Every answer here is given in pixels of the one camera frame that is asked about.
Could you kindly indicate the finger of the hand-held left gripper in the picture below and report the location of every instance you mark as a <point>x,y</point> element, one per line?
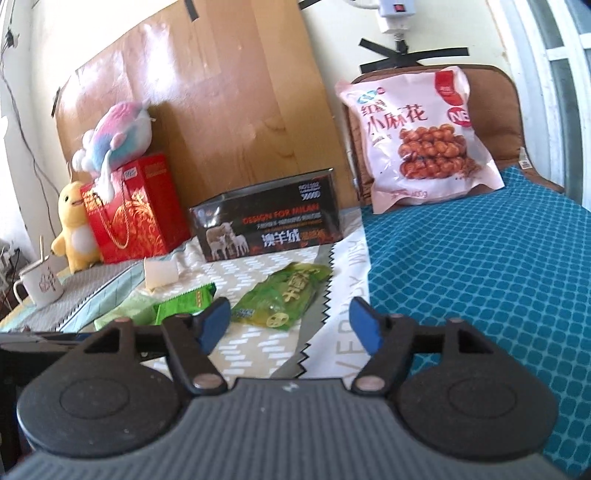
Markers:
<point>41,338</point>

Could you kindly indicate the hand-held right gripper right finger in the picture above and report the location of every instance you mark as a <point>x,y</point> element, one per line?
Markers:
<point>364,325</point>

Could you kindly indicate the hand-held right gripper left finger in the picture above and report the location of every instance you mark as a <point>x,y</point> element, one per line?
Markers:
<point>213,323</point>

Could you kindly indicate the bright green snack packet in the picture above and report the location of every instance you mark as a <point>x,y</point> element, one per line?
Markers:
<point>184,302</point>

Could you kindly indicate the jelly cup with yellow lid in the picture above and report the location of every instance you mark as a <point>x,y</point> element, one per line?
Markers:
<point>161,274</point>

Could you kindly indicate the yellow-green snack packet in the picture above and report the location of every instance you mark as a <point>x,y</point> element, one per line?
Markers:
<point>281,295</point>

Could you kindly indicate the black box with sheep picture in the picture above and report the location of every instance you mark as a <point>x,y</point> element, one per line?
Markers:
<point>268,221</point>

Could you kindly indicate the white enamel mug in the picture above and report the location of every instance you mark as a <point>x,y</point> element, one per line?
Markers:
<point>44,286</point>

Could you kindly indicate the patterned bedsheet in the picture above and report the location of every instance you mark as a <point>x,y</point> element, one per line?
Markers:
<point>258,272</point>

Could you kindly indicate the wooden stick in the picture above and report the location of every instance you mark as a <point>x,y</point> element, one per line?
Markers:
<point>42,249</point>

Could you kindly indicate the teal checked mat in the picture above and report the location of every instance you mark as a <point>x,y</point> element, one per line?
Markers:
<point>461,277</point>

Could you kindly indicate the yellow plush duck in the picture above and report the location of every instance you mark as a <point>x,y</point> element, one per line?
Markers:
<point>76,230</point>

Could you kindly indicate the red gift bag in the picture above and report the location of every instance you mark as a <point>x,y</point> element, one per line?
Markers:
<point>138,217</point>

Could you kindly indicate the pink snack bag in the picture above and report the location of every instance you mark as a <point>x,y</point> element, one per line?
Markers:
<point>415,138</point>

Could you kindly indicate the pastel plush toy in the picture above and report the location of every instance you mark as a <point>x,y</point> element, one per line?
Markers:
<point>115,134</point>

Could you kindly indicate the wooden board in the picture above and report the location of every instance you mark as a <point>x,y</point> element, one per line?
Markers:
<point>231,92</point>

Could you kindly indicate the brown cushion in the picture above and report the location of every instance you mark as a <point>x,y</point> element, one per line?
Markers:
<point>508,115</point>

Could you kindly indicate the black tape cross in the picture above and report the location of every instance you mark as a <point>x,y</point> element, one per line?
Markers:
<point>401,57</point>

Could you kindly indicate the white power strip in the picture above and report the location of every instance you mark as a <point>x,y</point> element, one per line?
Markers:
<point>395,14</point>

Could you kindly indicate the black tape strip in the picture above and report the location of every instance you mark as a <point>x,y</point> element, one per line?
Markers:
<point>194,9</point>
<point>307,3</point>

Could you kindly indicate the white window frame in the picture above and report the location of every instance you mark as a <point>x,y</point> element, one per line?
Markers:
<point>554,92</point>

